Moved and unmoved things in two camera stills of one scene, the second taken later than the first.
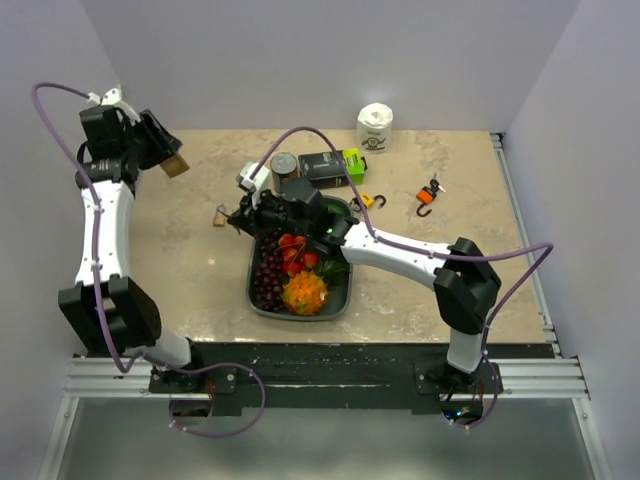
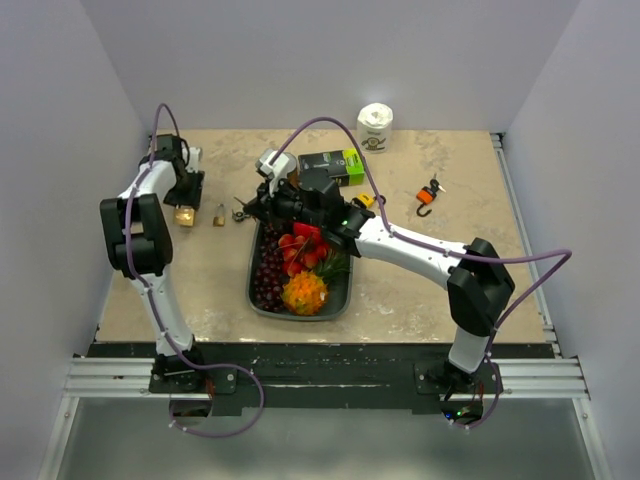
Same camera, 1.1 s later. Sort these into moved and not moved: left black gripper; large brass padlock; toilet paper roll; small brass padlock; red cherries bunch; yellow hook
Moved: left black gripper; large brass padlock
Not moved: yellow hook; toilet paper roll; small brass padlock; red cherries bunch
